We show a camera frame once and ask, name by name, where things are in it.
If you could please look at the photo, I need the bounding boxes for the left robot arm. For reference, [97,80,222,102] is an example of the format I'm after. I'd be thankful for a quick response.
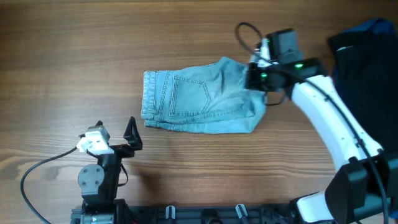
[70,117,143,224]

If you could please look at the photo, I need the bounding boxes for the light blue denim shorts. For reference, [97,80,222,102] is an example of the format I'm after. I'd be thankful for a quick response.
[141,57,266,134]

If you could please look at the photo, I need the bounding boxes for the dark blue garment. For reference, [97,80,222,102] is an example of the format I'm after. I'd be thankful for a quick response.
[331,17,396,85]

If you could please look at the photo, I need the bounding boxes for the black garment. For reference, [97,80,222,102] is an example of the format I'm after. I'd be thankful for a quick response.
[328,31,397,152]

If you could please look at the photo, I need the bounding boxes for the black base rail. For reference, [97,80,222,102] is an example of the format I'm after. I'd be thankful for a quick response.
[70,203,299,224]

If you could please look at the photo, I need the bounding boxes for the left black camera cable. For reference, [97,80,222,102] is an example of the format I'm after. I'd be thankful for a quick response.
[20,147,78,224]

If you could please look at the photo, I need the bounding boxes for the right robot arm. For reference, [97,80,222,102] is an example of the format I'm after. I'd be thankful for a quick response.
[246,29,397,223]

